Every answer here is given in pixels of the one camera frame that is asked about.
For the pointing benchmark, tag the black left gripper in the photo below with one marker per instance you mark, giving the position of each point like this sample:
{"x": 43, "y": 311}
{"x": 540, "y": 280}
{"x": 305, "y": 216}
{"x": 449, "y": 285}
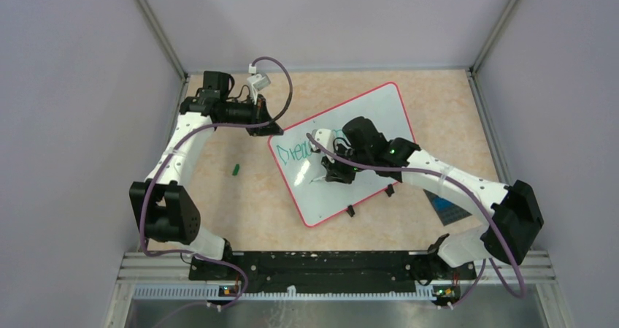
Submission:
{"x": 260, "y": 114}

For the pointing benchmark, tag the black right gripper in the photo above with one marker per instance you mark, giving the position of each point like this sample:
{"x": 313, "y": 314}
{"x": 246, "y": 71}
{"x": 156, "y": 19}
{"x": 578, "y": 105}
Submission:
{"x": 336, "y": 172}

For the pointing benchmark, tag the green white marker pen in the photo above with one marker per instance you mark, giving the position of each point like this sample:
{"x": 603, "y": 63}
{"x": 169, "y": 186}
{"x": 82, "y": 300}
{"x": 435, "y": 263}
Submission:
{"x": 318, "y": 179}

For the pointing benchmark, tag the red-edged whiteboard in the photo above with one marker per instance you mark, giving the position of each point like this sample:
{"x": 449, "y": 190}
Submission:
{"x": 318, "y": 202}

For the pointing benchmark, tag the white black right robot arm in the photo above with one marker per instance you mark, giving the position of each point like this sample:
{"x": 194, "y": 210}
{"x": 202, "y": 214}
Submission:
{"x": 509, "y": 213}

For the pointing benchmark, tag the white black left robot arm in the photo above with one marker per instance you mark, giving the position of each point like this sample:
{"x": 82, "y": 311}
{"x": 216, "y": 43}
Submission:
{"x": 162, "y": 206}

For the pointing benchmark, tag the black whiteboard clip lower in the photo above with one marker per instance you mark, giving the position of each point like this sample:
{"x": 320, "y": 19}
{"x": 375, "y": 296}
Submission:
{"x": 350, "y": 210}

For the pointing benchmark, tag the black whiteboard clip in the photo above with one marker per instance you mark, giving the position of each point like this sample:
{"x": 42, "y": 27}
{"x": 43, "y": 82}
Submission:
{"x": 350, "y": 210}
{"x": 389, "y": 190}

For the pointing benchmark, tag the black whiteboard clip upper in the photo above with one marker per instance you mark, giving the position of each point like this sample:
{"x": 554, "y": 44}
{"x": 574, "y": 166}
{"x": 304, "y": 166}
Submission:
{"x": 389, "y": 190}

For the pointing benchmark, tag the blue lego brick on plate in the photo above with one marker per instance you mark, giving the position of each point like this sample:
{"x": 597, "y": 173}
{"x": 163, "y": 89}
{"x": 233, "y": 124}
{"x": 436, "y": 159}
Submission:
{"x": 441, "y": 204}

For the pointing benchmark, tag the grey lego baseplate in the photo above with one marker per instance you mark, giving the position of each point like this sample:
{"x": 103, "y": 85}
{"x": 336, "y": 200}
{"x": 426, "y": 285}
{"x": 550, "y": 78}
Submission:
{"x": 449, "y": 216}

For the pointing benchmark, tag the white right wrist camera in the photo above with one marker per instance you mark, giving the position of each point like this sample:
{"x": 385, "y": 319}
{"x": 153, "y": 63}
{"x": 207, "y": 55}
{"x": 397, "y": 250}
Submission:
{"x": 326, "y": 138}

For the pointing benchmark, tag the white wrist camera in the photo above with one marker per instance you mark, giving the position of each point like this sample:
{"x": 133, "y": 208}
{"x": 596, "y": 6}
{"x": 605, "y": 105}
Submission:
{"x": 326, "y": 138}
{"x": 256, "y": 82}

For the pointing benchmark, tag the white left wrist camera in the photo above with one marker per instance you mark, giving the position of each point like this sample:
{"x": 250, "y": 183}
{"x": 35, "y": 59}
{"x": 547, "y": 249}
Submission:
{"x": 256, "y": 82}

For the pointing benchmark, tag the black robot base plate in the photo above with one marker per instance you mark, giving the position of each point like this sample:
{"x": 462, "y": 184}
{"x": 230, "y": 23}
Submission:
{"x": 323, "y": 272}

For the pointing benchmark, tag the aluminium frame rail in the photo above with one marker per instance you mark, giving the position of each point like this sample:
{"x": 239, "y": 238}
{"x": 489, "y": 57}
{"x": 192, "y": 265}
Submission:
{"x": 481, "y": 302}

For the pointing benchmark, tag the white slotted cable duct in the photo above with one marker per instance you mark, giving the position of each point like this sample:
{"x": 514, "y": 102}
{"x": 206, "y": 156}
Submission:
{"x": 212, "y": 292}

